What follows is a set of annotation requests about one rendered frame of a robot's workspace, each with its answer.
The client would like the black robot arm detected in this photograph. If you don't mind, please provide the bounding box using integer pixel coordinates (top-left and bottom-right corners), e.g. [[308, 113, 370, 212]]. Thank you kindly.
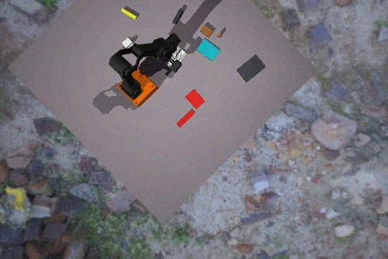
[[109, 33, 181, 99]]

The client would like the red flat bar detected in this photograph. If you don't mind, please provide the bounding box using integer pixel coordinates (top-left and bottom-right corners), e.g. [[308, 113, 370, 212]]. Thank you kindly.
[[177, 111, 194, 127]]

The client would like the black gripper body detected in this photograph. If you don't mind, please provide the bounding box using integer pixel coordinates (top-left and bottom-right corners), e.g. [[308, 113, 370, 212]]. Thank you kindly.
[[160, 53, 182, 72]]

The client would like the cyan flat rectangular plate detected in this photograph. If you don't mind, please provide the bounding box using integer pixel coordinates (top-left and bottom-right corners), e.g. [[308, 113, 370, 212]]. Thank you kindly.
[[196, 39, 219, 61]]

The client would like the red flat square plate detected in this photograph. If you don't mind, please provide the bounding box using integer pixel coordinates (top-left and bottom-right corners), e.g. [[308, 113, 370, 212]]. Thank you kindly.
[[186, 90, 205, 109]]

